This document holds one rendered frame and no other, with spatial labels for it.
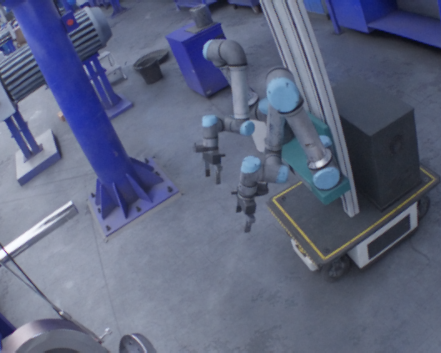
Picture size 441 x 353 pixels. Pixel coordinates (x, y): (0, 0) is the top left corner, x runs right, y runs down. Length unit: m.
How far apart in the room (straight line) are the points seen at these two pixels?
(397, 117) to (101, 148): 2.29
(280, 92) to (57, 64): 2.06
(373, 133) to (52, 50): 2.27
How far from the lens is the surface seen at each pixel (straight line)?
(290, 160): 2.36
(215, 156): 2.33
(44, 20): 3.31
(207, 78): 4.87
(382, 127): 2.22
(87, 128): 3.53
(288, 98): 1.68
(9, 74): 5.38
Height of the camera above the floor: 2.09
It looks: 33 degrees down
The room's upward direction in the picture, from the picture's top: 24 degrees counter-clockwise
